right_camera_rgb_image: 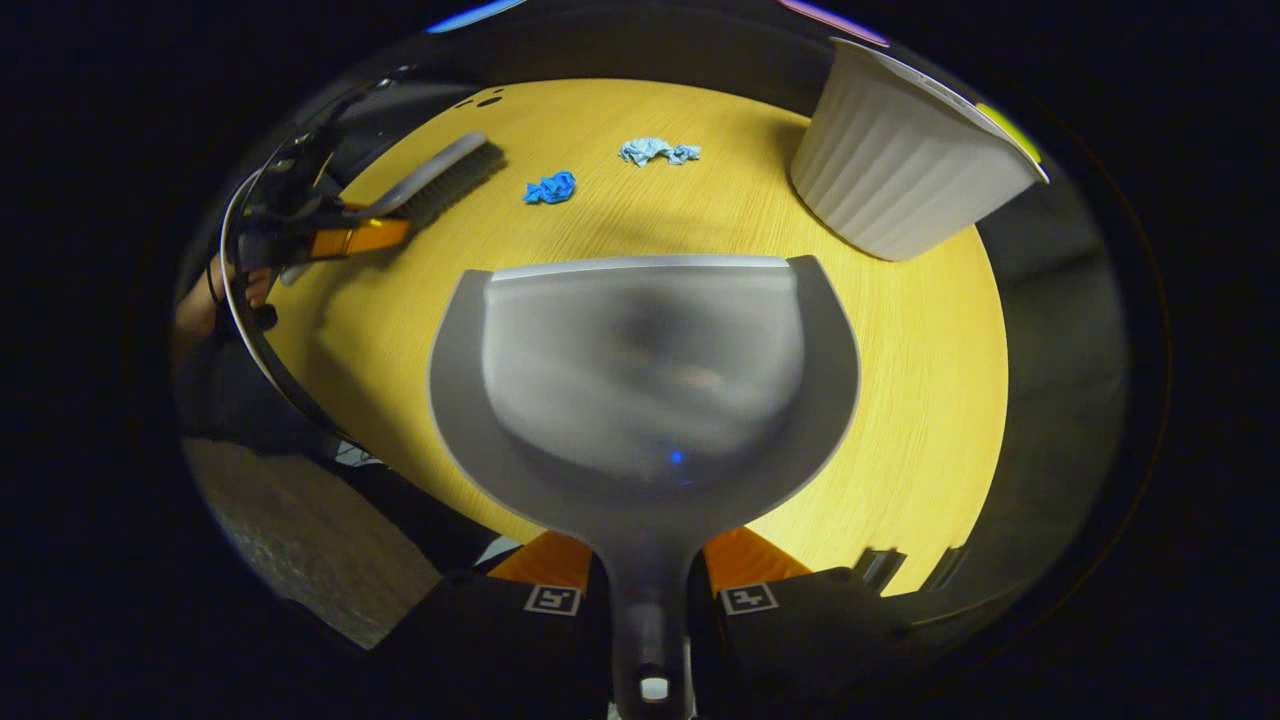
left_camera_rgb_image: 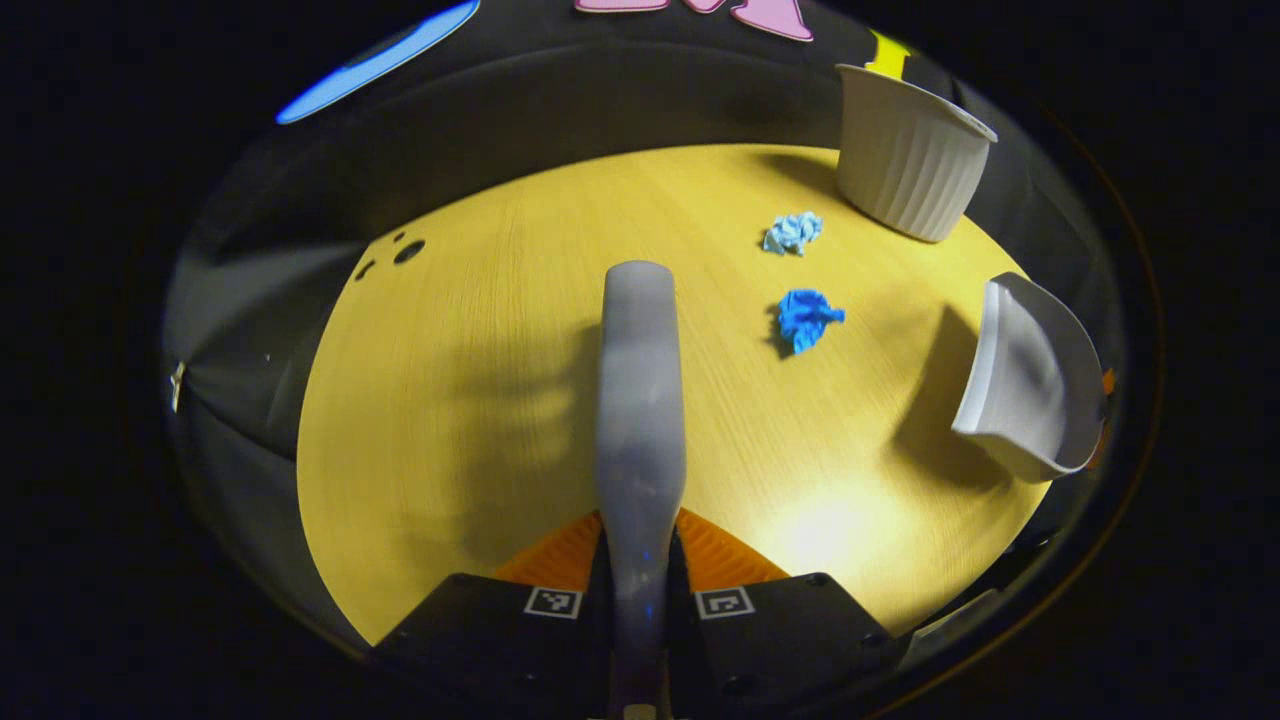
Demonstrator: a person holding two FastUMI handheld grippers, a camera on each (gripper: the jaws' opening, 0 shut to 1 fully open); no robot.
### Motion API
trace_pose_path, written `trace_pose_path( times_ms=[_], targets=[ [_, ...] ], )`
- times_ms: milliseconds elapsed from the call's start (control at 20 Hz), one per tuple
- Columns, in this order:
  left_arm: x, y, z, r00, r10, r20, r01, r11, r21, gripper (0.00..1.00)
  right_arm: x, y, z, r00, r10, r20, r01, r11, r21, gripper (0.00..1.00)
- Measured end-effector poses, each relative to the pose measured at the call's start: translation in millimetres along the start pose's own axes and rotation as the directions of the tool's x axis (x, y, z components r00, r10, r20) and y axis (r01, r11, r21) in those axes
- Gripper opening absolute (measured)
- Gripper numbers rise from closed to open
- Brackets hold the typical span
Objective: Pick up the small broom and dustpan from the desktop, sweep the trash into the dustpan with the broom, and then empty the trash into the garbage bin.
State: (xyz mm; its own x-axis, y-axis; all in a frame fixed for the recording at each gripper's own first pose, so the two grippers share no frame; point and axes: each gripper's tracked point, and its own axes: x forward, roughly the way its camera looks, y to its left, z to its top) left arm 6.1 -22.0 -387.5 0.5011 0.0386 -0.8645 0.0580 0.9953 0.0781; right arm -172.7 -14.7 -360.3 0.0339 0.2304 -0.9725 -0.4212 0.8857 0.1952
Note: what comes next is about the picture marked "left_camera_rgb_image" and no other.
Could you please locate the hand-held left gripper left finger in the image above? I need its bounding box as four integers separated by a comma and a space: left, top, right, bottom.
372, 510, 613, 720

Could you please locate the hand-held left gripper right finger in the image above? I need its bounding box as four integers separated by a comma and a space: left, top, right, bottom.
668, 508, 911, 720

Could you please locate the grey dustpan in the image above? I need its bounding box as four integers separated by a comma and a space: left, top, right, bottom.
950, 271, 1109, 484

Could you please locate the small grey broom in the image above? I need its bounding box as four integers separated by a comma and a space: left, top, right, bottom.
595, 260, 689, 720

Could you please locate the white ribbed garbage bin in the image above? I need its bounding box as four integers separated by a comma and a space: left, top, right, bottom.
835, 63, 999, 244

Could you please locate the light blue paper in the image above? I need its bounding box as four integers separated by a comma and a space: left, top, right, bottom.
762, 211, 824, 257

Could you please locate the wooden desktop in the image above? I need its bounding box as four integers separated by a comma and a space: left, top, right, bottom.
296, 143, 1061, 646

